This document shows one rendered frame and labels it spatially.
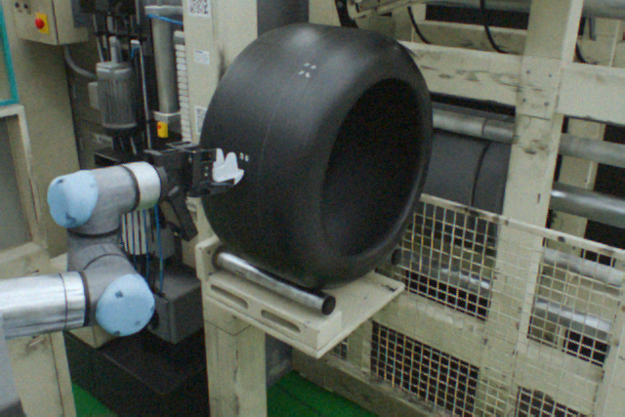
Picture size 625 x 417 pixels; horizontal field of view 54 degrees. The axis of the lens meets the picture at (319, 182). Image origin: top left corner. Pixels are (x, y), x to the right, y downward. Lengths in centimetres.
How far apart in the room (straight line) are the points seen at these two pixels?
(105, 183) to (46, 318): 21
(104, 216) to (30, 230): 81
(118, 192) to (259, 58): 45
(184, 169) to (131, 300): 29
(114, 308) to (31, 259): 90
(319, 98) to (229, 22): 40
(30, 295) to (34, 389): 107
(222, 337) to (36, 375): 50
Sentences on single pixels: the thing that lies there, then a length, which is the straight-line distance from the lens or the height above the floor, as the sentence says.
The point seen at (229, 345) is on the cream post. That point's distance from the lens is 178.
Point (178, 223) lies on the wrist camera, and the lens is 106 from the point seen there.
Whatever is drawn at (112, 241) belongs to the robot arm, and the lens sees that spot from 96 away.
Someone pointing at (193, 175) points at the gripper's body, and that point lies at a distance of 103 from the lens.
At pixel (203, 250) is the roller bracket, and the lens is 150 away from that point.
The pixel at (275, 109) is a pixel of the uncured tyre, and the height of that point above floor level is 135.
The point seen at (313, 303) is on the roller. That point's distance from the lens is 135.
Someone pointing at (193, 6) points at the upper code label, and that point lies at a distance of 149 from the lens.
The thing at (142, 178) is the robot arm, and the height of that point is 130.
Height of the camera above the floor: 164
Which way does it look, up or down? 22 degrees down
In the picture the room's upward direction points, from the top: 1 degrees clockwise
